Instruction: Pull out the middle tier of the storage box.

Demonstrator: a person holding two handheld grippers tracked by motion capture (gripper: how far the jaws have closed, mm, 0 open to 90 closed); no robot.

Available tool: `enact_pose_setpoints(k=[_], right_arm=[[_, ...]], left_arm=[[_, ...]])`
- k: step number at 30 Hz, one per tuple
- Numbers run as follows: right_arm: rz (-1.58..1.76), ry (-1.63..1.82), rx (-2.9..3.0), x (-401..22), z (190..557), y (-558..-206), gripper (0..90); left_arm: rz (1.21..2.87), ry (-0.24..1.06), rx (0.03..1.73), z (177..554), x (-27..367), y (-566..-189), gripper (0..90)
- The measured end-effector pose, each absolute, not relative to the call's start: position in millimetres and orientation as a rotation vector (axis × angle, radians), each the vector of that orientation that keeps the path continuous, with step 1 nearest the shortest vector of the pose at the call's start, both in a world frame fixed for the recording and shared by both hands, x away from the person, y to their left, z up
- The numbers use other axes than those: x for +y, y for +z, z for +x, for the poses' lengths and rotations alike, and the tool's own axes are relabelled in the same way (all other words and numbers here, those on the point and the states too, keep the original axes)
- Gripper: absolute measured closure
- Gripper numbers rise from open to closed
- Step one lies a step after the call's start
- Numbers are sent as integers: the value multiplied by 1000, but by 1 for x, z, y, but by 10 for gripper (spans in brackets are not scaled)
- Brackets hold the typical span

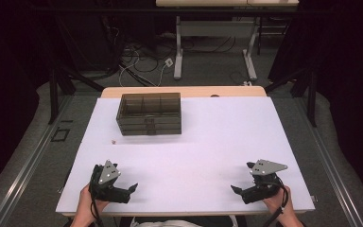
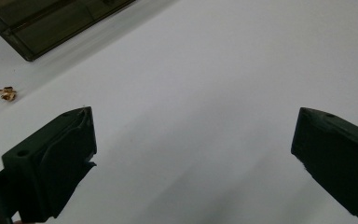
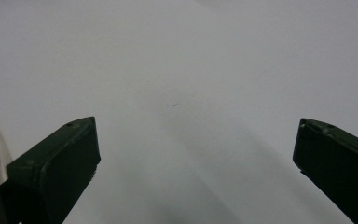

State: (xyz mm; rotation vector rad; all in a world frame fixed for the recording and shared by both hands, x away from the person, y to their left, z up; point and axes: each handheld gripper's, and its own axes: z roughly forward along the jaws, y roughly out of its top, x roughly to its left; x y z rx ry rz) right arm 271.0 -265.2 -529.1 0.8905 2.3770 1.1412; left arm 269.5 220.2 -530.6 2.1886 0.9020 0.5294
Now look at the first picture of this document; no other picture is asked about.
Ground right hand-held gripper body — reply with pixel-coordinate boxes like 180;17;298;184
241;159;289;205

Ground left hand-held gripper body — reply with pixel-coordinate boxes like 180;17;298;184
88;159;131;204

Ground smoky transparent drawer box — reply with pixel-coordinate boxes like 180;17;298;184
115;92;182;137

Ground person's right hand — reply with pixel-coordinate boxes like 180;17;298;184
262;184;293;219

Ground person's left hand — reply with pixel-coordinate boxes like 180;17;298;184
78;183;111;219

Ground white table cover sheet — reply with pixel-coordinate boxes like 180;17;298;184
55;96;316;214

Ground person's white clothing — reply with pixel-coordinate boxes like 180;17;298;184
130;215;239;227

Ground black metal stand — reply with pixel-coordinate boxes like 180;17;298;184
264;61;319;128
47;61;106;126

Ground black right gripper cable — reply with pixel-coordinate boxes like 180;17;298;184
262;180;290;227

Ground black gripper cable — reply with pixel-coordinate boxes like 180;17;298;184
262;180;290;227
89;195;104;227

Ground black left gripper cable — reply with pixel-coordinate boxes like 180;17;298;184
89;195;104;227

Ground metal floor rail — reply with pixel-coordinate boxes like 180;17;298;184
0;94;74;227
296;94;363;227

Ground white floor cable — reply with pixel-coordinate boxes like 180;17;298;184
118;46;171;88

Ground black floor cables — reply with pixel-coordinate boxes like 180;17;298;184
119;34;237;74

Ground white metal frame desk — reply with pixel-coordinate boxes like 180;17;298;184
155;0;300;81

